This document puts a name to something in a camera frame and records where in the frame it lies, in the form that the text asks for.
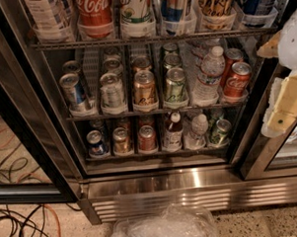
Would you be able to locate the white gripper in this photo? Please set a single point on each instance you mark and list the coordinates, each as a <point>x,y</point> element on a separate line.
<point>293,46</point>

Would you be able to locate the brown tea plastic bottle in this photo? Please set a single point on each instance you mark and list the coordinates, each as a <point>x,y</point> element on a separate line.
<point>173,131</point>

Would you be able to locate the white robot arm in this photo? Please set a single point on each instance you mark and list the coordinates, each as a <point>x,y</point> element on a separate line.
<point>287,45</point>

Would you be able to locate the gold black can top shelf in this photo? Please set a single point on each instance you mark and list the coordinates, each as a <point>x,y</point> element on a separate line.
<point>215,13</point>

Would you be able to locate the clear water bottle middle shelf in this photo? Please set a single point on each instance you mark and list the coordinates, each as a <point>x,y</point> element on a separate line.
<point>208,77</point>

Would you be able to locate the clear water bottle shelf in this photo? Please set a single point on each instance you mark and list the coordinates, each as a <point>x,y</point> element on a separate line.
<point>194,137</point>
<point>208,77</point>

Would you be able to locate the green can bottom shelf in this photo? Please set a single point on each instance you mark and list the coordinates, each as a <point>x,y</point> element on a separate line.
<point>218,135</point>

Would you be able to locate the green can shelf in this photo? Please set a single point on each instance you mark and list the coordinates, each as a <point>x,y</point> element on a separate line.
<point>175,85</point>
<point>218,135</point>

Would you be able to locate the green can middle shelf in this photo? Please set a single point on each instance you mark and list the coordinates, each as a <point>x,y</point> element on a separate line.
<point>175,85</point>

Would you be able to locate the right glass fridge door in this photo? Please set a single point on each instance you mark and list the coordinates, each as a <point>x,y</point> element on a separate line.
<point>262,157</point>

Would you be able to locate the glass fridge door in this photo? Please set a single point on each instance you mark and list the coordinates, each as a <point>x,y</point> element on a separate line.
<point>262,157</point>
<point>27,173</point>

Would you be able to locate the blue silver can top shelf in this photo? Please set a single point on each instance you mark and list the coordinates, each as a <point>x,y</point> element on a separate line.
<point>174,14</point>

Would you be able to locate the blue silver can shelf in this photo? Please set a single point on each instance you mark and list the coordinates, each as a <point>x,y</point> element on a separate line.
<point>74,92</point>
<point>174,14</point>

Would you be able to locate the clear water bottle bottom shelf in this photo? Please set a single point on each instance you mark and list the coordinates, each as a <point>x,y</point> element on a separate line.
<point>194,137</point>

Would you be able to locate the gold can middle shelf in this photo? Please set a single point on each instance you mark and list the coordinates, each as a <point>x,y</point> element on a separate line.
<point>144,88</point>

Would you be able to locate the white green bottle top shelf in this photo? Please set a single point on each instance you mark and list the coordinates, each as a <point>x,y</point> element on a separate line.
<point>135,12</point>

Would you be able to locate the stainless steel fridge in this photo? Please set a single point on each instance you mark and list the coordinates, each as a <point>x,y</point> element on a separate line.
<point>139,183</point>

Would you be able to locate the red can bottom shelf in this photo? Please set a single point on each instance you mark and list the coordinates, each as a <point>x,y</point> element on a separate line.
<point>146,139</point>

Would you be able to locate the white silver can middle shelf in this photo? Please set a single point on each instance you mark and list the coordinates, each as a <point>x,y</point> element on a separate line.
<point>112,94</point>

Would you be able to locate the gold can bottom shelf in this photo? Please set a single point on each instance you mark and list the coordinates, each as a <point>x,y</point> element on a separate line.
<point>120,139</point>

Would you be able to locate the red coca-cola bottle top shelf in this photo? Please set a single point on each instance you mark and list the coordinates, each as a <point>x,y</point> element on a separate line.
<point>95,17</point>

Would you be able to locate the blue pepsi can bottom shelf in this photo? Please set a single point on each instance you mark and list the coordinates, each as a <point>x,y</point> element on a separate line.
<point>97,147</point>

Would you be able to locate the blue silver can middle shelf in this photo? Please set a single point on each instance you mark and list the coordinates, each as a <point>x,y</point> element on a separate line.
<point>74,92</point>

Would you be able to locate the white labelled bottle top shelf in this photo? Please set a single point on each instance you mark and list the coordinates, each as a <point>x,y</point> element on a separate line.
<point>51,18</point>

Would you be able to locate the left glass fridge door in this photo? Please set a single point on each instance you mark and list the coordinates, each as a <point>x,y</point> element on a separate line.
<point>27,173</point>

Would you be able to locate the red coca-cola can rear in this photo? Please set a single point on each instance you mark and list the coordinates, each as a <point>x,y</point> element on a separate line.
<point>232,55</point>

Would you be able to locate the red coca-cola can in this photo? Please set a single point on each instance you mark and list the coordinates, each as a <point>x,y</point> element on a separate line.
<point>232,55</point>
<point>237,79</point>

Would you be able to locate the red coca-cola can front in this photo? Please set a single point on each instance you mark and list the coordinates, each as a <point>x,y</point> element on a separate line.
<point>237,79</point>

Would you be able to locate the crumpled clear plastic bag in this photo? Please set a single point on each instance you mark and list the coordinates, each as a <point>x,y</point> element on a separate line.
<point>173,221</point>

